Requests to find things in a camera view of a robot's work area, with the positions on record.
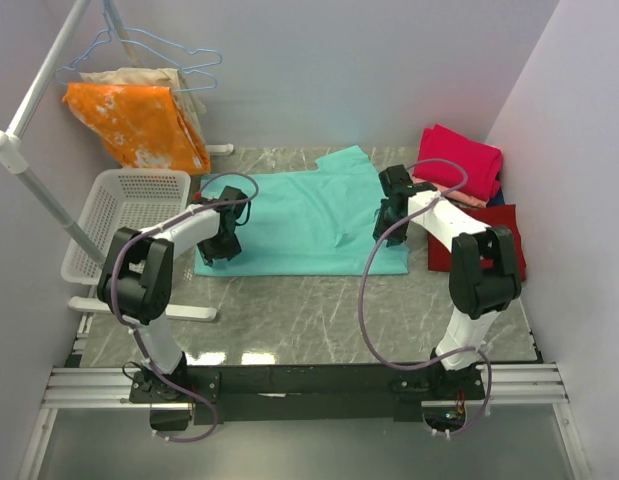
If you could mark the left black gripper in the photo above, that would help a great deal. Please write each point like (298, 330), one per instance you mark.
(208, 253)

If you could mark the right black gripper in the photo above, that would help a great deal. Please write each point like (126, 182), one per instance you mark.
(380, 225)

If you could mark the teal t shirt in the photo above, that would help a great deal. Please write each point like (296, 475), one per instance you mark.
(316, 222)

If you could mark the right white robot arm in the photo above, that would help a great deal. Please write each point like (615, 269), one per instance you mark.
(484, 276)

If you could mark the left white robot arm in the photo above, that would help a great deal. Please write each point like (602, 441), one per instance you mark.
(136, 278)

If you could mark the pink folded t shirt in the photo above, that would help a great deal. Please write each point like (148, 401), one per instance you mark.
(482, 163)

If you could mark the salmon folded t shirt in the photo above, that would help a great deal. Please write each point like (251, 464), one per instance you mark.
(465, 199)

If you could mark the dark red folded t shirt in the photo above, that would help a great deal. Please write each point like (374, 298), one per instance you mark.
(439, 258)

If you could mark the blue folded t shirt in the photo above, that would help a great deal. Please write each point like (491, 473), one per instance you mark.
(498, 198)

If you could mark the white plastic laundry basket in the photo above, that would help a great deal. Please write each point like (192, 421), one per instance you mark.
(133, 198)

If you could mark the orange patterned cloth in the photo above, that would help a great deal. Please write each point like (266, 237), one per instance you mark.
(140, 126)

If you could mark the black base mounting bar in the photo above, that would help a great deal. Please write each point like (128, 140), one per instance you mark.
(301, 392)

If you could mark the beige hanging cloth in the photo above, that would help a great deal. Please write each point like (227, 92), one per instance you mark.
(187, 101)

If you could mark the blue wire hanger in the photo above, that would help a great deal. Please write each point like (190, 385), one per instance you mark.
(203, 81)
(138, 44)

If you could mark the aluminium rail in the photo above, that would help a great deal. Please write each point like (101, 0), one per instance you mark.
(104, 388)

